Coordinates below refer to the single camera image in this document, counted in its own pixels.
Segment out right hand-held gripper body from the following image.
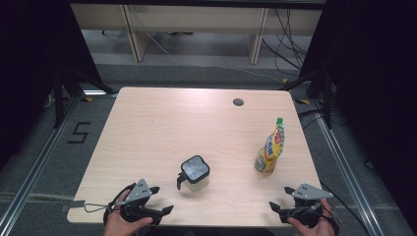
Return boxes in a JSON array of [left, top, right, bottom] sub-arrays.
[[279, 182, 334, 229]]

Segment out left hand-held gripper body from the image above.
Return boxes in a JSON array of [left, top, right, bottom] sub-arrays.
[[119, 178, 163, 226]]

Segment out yellow pouch with green cap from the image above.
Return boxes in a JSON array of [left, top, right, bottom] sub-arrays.
[[253, 117, 286, 174]]

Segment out person's right hand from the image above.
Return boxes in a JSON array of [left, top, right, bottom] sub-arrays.
[[287, 198, 337, 236]]

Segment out person's left hand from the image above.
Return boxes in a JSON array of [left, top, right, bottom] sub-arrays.
[[102, 190, 154, 236]]

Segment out grey tape strip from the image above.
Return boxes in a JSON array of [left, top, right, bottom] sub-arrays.
[[60, 199, 87, 213]]

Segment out black metal stand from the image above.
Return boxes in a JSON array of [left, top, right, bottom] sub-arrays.
[[51, 64, 116, 130], [278, 69, 335, 131]]

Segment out black right wrist strap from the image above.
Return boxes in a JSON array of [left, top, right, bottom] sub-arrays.
[[323, 206, 340, 236]]

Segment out black wrist strap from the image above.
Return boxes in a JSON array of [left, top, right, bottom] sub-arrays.
[[323, 206, 340, 236], [102, 182, 137, 228]]

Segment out black floor cable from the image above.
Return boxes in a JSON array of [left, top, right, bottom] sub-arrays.
[[319, 181, 373, 236]]

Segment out black left wrist strap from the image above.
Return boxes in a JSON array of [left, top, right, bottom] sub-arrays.
[[102, 182, 137, 228]]

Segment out metal floor rail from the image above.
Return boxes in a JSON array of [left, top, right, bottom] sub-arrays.
[[309, 98, 386, 236], [0, 95, 83, 236]]

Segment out thin wire loop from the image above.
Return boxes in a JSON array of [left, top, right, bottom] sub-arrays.
[[84, 203, 112, 213]]

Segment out black hanging cables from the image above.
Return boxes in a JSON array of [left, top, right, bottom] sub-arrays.
[[261, 8, 311, 79]]

